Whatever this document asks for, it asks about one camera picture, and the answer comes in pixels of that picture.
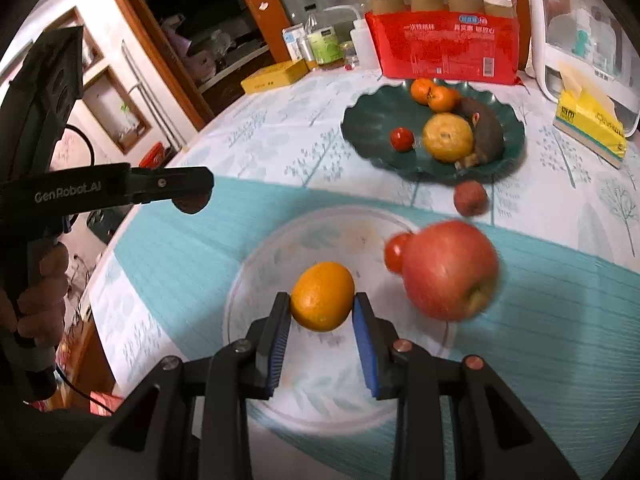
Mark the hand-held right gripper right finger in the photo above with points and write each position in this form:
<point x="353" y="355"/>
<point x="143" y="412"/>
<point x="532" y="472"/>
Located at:
<point x="367" y="350"/>

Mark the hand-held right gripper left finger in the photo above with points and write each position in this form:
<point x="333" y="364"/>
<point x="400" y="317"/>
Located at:
<point x="277" y="350"/>

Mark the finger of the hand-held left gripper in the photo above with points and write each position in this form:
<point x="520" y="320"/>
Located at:
<point x="170" y="182"/>

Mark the large orange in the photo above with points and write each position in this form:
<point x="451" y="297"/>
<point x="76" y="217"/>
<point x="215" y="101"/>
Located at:
<point x="322" y="296"/>

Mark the cherry tomato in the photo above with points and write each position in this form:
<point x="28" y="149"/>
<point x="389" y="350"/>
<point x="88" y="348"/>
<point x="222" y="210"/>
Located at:
<point x="401" y="138"/>
<point x="395" y="252"/>

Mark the red apple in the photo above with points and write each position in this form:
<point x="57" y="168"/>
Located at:
<point x="447" y="270"/>

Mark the small dull red fruit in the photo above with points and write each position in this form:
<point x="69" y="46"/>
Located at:
<point x="470" y="197"/>

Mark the dark green scalloped plate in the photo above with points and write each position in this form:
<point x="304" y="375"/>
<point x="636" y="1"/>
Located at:
<point x="370" y="125"/>

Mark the yellow spotted round fruit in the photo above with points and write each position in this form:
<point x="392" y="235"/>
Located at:
<point x="447" y="137"/>

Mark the overripe dark banana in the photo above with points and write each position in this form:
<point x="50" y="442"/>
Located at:
<point x="487" y="132"/>

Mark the small tangerine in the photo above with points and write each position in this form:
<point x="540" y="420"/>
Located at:
<point x="421" y="90"/>
<point x="443" y="99"/>

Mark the person's left hand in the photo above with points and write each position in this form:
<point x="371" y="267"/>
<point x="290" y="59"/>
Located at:
<point x="47" y="305"/>

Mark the yellow tin box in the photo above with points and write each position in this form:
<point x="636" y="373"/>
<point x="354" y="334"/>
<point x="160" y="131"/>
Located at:
<point x="275" y="75"/>

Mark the white and blue carton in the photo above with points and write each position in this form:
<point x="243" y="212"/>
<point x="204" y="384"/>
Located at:
<point x="292" y="40"/>

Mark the small metal can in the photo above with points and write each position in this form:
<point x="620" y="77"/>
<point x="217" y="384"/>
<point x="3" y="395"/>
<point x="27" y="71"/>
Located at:
<point x="306" y="52"/>

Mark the glass bottle green label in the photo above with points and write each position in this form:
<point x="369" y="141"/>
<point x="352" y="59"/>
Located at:
<point x="324" y="45"/>

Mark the small glass jar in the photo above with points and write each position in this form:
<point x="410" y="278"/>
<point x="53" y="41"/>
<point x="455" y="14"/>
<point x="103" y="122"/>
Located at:
<point x="348" y="52"/>

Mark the white squeeze bottle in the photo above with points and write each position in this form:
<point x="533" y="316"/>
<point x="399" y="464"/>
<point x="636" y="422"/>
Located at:
<point x="362" y="45"/>

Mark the person's dark clothing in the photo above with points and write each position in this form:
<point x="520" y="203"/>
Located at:
<point x="40" y="445"/>

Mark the red paper cup package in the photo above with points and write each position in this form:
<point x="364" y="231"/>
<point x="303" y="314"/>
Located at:
<point x="440" y="50"/>

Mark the yellow tissue pack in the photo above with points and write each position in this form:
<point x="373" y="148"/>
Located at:
<point x="590" y="125"/>

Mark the white cosmetics storage box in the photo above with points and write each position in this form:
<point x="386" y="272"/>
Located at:
<point x="540" y="35"/>

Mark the wooden framed wall niche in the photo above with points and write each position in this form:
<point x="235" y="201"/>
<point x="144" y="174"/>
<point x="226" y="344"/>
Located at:
<point x="125" y="110"/>

